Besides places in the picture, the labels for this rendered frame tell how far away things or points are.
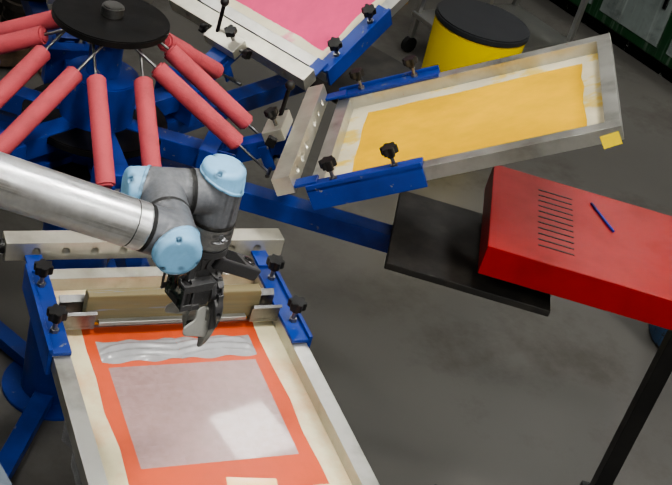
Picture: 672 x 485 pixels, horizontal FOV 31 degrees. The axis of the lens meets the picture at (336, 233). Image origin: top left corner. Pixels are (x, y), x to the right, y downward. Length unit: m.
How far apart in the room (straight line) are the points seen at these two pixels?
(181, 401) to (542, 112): 1.21
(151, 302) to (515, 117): 1.08
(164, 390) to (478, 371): 2.14
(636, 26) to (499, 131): 4.74
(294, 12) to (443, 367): 1.47
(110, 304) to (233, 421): 0.38
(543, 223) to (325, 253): 1.74
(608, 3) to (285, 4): 4.29
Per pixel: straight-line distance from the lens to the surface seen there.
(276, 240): 3.02
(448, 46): 5.52
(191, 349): 2.75
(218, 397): 2.65
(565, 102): 3.18
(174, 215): 1.82
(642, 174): 6.45
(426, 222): 3.45
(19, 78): 3.23
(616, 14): 7.92
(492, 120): 3.19
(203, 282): 2.04
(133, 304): 2.72
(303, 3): 3.91
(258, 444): 2.57
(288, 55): 3.66
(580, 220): 3.42
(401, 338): 4.60
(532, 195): 3.45
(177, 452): 2.51
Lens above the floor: 2.70
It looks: 32 degrees down
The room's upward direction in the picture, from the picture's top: 17 degrees clockwise
